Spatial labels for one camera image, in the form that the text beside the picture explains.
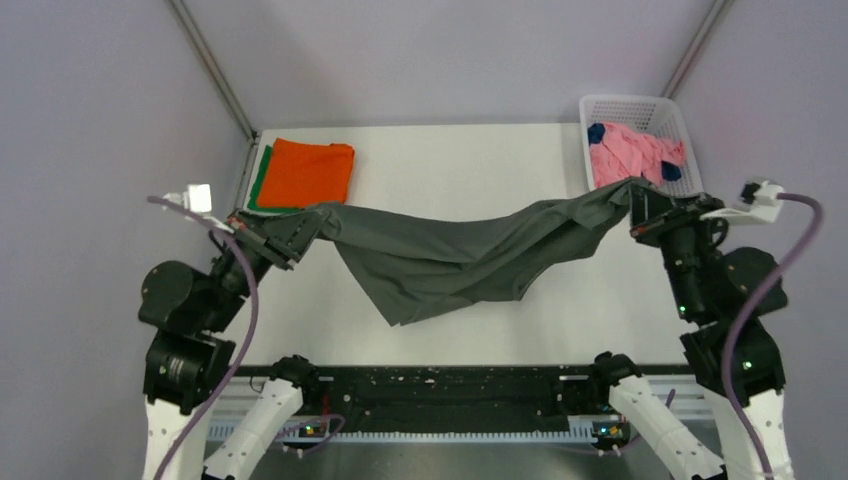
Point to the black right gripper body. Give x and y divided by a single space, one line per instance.
680 217

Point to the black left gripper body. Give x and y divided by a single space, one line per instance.
268 239

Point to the grey t-shirt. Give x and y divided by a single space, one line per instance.
413 269

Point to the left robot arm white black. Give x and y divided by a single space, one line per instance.
204 325

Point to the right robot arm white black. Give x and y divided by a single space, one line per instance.
734 360

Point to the folded green t-shirt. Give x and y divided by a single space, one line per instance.
266 193

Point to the folded orange t-shirt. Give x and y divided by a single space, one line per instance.
314 173

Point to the pink crumpled t-shirt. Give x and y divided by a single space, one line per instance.
623 156

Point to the white plastic laundry basket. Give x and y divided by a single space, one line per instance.
660 117

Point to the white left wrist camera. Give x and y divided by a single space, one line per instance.
197 199

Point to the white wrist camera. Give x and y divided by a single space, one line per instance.
758 204
197 199

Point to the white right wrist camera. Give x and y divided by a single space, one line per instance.
758 204

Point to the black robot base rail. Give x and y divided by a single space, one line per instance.
465 400

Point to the aluminium frame post right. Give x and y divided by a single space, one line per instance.
700 40

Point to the aluminium frame post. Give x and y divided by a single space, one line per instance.
211 66
700 40

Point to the aluminium frame post left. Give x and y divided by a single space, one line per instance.
211 66

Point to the white slotted cable duct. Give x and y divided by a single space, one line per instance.
582 430

